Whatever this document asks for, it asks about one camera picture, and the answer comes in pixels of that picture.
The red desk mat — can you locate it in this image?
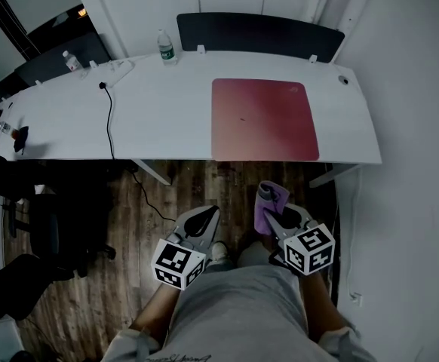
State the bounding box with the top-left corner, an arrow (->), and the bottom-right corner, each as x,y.
210,78 -> 321,162

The small clear bottle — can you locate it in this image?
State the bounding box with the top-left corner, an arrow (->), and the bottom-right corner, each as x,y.
0,120 -> 21,140

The green label water bottle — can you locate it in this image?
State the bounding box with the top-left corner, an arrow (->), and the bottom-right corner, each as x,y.
156,28 -> 179,67

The person's left forearm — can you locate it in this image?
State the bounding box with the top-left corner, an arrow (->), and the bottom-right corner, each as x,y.
130,281 -> 182,334

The red label water bottle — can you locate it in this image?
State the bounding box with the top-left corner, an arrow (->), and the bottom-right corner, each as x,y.
61,50 -> 84,72

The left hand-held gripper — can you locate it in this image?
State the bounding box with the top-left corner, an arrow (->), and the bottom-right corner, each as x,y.
150,204 -> 222,292

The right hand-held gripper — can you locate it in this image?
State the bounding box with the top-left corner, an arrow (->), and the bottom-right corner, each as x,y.
263,203 -> 336,277

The white power strip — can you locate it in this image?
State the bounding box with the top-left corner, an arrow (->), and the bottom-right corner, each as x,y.
101,59 -> 136,88

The person's right leg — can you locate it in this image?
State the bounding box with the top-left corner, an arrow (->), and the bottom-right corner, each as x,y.
237,240 -> 279,268

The white desk leg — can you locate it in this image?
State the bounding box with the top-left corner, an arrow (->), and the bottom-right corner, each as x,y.
130,158 -> 176,186
309,162 -> 362,189

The black office chair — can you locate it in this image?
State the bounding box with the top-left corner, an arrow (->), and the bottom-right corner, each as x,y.
5,189 -> 117,279

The black power cable with plug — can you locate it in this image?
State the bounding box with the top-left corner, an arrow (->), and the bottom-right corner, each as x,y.
98,81 -> 178,222

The dark desk partition panel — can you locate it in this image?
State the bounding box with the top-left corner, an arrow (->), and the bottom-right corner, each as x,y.
176,11 -> 346,65
14,31 -> 112,88

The person's grey t-shirt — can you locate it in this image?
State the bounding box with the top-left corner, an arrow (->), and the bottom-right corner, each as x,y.
100,262 -> 378,362

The person's left shoe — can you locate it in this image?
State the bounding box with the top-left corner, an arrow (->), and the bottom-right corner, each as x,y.
210,241 -> 230,266

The purple cloth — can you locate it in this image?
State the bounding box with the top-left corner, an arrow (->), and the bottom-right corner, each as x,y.
254,180 -> 291,237

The person's right forearm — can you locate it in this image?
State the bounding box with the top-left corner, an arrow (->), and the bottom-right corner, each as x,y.
297,271 -> 352,337

